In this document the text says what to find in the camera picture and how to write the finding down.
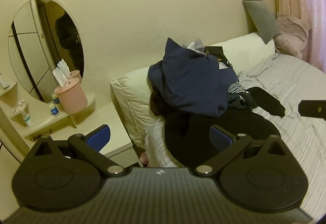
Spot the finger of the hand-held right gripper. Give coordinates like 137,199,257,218
298,100,326,120

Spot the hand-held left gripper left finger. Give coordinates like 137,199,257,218
31,124,125,177

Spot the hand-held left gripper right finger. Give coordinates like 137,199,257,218
193,124,291,177

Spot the navy blue garment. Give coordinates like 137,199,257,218
148,37,240,118

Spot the white nightstand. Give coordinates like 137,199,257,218
95,102,143,167

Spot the large black garment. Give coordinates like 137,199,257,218
150,91,281,167

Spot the dark teal garment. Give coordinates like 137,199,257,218
227,93,259,112

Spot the pink round tissue holder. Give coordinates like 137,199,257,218
54,77,88,114

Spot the black garment with sleeve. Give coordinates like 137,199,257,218
244,86,286,117

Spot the black white striped garment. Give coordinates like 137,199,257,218
227,81,249,95

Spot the small blue label bottle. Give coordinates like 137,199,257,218
48,102,59,117

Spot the long white pillow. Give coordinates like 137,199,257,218
111,33,277,149

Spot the cream vanity shelf unit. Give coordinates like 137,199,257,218
0,81,96,163

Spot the white tissue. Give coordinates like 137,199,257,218
52,68,69,87

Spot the small white bottle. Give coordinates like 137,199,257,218
22,110,33,128

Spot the black garment with striped cuff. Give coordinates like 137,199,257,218
204,46,233,69

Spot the grey white garment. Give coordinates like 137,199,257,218
186,38,205,52

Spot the grey pillow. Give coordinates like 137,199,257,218
242,0,282,44

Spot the oval wall mirror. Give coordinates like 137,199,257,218
8,0,84,104

